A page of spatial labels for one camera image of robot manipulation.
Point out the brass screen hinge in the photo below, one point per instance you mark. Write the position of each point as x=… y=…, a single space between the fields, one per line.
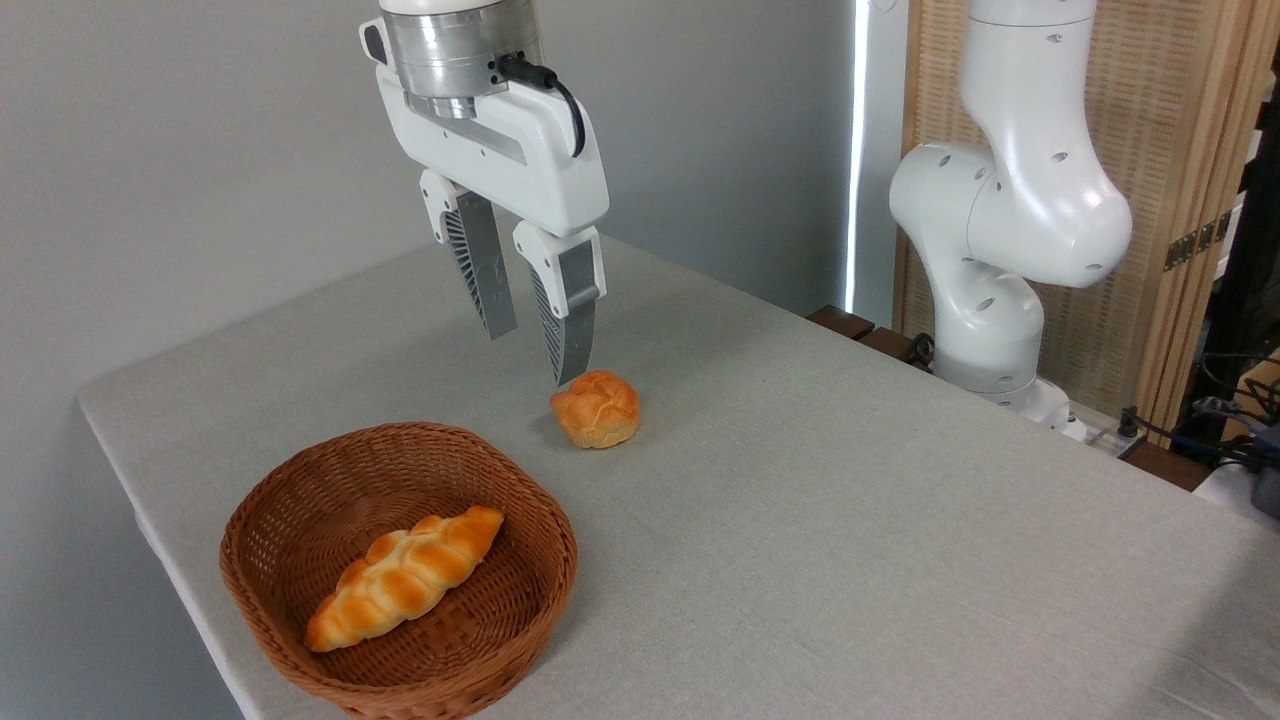
x=1195 y=240

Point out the grey tablecloth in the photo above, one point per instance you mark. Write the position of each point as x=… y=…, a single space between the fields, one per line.
x=800 y=520

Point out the white vertical light strip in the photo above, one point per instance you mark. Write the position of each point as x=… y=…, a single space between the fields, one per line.
x=856 y=150

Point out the round golden bread bun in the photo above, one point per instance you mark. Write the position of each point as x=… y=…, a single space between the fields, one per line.
x=598 y=410

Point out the bamboo folding screen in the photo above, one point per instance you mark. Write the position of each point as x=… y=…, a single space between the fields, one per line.
x=1180 y=130

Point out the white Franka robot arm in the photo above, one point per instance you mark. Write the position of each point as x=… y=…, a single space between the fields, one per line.
x=1030 y=200

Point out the dark wooden base board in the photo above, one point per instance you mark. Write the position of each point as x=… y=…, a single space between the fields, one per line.
x=845 y=322

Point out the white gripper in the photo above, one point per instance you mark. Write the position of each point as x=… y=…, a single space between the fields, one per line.
x=520 y=160

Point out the brown wicker basket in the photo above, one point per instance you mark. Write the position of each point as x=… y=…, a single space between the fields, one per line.
x=300 y=500

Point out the braided golden bread loaf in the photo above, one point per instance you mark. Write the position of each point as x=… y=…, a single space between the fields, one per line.
x=405 y=580

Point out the black equipment stand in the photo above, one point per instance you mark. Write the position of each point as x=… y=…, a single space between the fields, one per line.
x=1245 y=300

